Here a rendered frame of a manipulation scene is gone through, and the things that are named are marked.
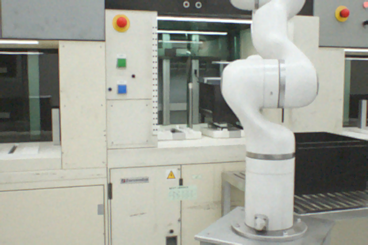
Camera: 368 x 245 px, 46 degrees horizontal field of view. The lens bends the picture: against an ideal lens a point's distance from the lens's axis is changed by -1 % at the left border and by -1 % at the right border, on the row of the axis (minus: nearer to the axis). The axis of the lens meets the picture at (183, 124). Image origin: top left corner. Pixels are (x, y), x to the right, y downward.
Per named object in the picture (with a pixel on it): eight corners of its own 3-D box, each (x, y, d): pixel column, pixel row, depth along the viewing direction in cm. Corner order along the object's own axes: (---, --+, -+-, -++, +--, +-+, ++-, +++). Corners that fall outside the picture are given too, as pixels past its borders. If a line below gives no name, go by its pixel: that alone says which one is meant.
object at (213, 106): (209, 131, 199) (210, 62, 194) (195, 124, 218) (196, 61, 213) (257, 129, 206) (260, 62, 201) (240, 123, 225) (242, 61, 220)
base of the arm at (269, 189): (295, 247, 97) (298, 165, 95) (218, 232, 106) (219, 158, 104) (314, 222, 113) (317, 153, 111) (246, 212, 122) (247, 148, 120)
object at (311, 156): (259, 177, 166) (260, 133, 165) (323, 173, 173) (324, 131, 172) (295, 195, 140) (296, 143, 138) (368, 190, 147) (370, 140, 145)
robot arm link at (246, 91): (297, 160, 101) (299, 57, 98) (218, 158, 103) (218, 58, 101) (292, 152, 113) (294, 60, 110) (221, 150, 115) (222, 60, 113)
